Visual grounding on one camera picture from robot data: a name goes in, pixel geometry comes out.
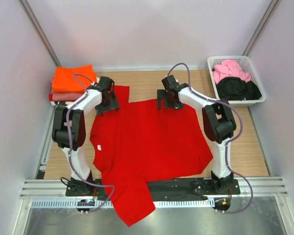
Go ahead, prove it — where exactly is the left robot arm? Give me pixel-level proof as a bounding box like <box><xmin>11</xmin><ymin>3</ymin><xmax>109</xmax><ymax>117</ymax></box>
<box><xmin>52</xmin><ymin>73</ymin><xmax>120</xmax><ymax>196</ymax></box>

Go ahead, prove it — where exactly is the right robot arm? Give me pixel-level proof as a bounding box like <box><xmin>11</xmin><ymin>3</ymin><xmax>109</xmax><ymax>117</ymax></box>
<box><xmin>157</xmin><ymin>75</ymin><xmax>237</xmax><ymax>194</ymax></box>

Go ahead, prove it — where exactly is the folded orange t shirt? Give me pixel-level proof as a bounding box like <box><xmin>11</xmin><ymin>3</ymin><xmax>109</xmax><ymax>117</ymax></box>
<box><xmin>52</xmin><ymin>65</ymin><xmax>97</xmax><ymax>93</ymax></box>

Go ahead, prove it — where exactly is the black t shirt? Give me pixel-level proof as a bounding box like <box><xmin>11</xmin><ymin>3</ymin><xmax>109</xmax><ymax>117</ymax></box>
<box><xmin>216</xmin><ymin>77</ymin><xmax>262</xmax><ymax>101</ymax></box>

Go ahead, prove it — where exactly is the white plastic laundry basket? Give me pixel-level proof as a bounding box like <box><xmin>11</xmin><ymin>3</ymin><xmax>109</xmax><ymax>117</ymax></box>
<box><xmin>207</xmin><ymin>55</ymin><xmax>266</xmax><ymax>107</ymax></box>

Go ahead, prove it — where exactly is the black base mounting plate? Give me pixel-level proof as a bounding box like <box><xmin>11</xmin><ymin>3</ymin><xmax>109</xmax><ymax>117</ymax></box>
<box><xmin>61</xmin><ymin>177</ymin><xmax>241</xmax><ymax>201</ymax></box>

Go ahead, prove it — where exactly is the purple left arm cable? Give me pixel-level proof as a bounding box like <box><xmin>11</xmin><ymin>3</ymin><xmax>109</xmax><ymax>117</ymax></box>
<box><xmin>61</xmin><ymin>73</ymin><xmax>116</xmax><ymax>225</ymax></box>

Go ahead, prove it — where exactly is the aluminium rail frame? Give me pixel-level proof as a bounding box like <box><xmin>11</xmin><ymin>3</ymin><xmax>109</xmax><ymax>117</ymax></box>
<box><xmin>19</xmin><ymin>105</ymin><xmax>72</xmax><ymax>199</ymax></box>

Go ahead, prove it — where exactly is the slotted white cable duct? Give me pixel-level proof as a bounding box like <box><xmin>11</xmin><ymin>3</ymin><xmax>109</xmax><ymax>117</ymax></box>
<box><xmin>31</xmin><ymin>198</ymin><xmax>215</xmax><ymax>209</ymax></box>

